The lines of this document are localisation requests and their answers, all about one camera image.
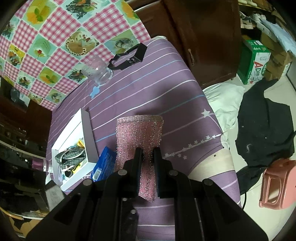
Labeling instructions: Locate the pink sparkly cloth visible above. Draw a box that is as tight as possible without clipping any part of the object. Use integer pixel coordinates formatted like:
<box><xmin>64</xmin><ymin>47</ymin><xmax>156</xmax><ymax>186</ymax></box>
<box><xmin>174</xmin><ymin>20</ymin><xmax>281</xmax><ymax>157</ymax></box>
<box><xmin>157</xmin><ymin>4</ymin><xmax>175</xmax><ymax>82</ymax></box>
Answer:
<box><xmin>114</xmin><ymin>115</ymin><xmax>164</xmax><ymax>202</ymax></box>

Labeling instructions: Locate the yellow tissue packet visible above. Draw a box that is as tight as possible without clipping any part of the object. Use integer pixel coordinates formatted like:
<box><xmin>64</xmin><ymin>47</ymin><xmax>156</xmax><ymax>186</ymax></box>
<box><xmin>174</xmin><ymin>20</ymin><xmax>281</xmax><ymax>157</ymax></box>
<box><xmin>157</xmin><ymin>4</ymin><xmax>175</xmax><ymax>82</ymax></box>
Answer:
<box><xmin>68</xmin><ymin>138</ymin><xmax>86</xmax><ymax>174</ymax></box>

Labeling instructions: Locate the panda plush toy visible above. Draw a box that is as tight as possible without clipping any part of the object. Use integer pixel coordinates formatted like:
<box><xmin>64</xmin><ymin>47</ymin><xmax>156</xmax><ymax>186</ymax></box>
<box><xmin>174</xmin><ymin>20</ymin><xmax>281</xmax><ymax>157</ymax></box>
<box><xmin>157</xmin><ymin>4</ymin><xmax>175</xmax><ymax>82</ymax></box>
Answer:
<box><xmin>61</xmin><ymin>170</ymin><xmax>73</xmax><ymax>183</ymax></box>

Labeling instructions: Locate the grey plaid fabric pouch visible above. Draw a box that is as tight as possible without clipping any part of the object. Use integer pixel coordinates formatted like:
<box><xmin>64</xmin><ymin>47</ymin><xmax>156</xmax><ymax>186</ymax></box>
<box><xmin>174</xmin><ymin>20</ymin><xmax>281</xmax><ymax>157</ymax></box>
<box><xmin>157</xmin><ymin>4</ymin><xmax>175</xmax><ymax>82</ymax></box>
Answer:
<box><xmin>55</xmin><ymin>147</ymin><xmax>86</xmax><ymax>169</ymax></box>

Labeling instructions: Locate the white shallow cardboard box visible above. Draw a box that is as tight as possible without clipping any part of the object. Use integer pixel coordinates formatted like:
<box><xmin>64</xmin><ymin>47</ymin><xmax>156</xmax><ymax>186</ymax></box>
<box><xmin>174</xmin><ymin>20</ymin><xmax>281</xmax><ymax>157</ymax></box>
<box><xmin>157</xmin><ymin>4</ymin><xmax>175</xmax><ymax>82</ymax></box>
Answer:
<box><xmin>51</xmin><ymin>109</ymin><xmax>99</xmax><ymax>194</ymax></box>

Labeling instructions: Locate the purple striped tablecloth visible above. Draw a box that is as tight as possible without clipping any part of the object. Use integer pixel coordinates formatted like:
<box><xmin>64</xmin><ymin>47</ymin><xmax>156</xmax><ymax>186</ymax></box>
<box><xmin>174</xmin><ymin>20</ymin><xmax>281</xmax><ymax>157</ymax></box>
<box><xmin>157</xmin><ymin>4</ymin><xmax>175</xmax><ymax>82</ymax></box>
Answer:
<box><xmin>46</xmin><ymin>36</ymin><xmax>242</xmax><ymax>241</ymax></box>

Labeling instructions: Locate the purple pump lotion bottle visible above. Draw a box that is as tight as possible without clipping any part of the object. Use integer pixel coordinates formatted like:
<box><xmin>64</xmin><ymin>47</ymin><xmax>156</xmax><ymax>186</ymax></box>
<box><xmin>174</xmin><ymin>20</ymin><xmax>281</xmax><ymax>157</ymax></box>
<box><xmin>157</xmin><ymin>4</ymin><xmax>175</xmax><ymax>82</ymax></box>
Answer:
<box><xmin>32</xmin><ymin>157</ymin><xmax>53</xmax><ymax>173</ymax></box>

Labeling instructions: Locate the white pillow on floor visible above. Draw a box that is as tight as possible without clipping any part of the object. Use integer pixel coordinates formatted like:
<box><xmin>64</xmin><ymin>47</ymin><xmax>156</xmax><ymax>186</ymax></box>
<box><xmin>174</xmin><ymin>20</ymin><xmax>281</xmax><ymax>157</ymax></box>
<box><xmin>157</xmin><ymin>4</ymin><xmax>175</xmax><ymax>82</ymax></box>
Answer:
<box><xmin>203</xmin><ymin>82</ymin><xmax>245</xmax><ymax>133</ymax></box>

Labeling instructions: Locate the clear drinking glass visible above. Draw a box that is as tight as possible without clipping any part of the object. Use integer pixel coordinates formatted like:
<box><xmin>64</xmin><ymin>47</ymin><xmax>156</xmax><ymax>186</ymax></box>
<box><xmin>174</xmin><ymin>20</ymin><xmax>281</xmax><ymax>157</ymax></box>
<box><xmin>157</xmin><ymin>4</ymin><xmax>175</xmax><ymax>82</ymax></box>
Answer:
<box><xmin>81</xmin><ymin>55</ymin><xmax>113</xmax><ymax>85</ymax></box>

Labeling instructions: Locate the black clothing on floor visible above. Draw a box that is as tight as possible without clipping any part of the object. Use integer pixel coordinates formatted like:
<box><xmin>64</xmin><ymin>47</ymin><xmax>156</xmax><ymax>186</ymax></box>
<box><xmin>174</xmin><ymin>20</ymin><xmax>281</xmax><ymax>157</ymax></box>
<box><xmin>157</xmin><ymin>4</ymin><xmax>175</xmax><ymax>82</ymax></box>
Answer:
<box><xmin>235</xmin><ymin>78</ymin><xmax>295</xmax><ymax>194</ymax></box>

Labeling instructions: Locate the pink plastic stool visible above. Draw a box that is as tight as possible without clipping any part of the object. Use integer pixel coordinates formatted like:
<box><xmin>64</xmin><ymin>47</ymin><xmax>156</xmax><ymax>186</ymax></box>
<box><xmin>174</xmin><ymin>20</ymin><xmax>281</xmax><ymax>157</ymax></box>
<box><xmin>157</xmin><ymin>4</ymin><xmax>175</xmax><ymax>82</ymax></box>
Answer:
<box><xmin>259</xmin><ymin>159</ymin><xmax>295</xmax><ymax>210</ymax></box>

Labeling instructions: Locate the black plastic clip tool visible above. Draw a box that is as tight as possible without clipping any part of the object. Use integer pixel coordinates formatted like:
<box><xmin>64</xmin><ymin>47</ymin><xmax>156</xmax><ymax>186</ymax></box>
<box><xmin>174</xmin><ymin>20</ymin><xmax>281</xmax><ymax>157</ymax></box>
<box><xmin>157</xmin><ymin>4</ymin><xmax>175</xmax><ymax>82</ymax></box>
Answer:
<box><xmin>107</xmin><ymin>43</ymin><xmax>147</xmax><ymax>70</ymax></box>

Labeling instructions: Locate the green white cardboard carton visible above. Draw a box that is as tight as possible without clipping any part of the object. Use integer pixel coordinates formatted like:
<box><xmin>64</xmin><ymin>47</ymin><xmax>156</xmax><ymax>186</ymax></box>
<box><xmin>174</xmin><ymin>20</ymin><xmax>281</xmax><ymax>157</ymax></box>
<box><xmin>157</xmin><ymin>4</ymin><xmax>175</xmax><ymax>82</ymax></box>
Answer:
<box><xmin>237</xmin><ymin>39</ymin><xmax>271</xmax><ymax>85</ymax></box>

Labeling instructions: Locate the dark wooden cabinet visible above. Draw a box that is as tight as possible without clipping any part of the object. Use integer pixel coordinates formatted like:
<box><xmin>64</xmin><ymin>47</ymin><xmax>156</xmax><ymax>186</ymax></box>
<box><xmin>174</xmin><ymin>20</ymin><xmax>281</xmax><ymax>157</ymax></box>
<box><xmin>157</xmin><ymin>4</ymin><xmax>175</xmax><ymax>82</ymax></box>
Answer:
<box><xmin>128</xmin><ymin>0</ymin><xmax>241</xmax><ymax>88</ymax></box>

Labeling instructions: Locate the pink checkered patchwork cover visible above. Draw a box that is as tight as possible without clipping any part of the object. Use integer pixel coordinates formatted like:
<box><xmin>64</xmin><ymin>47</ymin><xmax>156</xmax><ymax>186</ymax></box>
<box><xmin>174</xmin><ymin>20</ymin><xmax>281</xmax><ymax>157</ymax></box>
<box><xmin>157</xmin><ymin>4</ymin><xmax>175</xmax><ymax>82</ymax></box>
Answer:
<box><xmin>1</xmin><ymin>0</ymin><xmax>150</xmax><ymax>110</ymax></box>

